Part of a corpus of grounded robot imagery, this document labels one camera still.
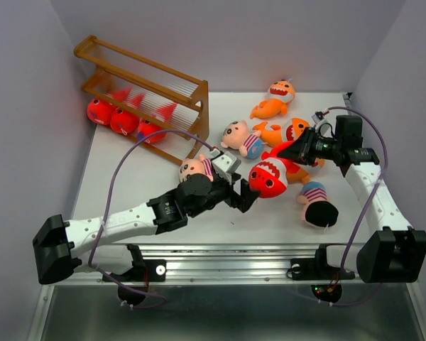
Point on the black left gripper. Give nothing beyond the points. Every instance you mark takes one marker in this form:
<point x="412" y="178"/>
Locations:
<point x="241" y="202"/>

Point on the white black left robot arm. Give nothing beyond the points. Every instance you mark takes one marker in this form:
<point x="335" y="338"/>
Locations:
<point x="63" y="246"/>

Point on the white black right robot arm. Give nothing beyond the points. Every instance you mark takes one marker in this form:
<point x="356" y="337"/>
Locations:
<point x="383" y="246"/>

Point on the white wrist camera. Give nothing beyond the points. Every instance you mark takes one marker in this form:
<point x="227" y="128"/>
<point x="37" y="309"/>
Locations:
<point x="320" y="119"/>
<point x="224" y="163"/>

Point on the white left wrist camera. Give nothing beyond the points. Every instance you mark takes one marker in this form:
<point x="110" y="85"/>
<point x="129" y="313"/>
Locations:
<point x="224" y="163"/>

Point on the brown wooden toy shelf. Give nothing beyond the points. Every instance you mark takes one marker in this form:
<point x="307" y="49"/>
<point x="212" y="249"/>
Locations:
<point x="116" y="68"/>

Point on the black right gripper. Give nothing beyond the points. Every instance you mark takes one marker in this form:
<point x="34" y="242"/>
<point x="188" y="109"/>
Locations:
<point x="299" y="150"/>

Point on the boy doll table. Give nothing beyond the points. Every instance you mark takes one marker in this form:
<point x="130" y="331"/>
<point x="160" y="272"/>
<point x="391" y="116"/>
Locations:
<point x="238" y="137"/>

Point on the boy doll black hair front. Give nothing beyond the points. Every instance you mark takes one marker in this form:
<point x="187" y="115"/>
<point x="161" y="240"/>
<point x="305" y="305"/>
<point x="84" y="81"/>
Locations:
<point x="318" y="211"/>

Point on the aluminium mounting rail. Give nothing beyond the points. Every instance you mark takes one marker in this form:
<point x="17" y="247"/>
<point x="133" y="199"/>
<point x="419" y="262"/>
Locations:
<point x="227" y="264"/>

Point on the red shark plush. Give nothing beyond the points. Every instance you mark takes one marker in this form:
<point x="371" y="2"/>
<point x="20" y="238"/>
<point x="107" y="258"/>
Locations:
<point x="270" y="175"/>
<point x="124" y="122"/>
<point x="146" y="128"/>
<point x="100" y="111"/>

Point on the orange shark plush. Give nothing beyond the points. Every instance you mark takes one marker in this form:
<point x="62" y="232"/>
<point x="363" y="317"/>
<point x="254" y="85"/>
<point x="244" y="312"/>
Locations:
<point x="279" y="97"/>
<point x="299" y="173"/>
<point x="275" y="134"/>

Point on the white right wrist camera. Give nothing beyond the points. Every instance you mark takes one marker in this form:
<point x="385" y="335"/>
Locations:
<point x="320" y="119"/>

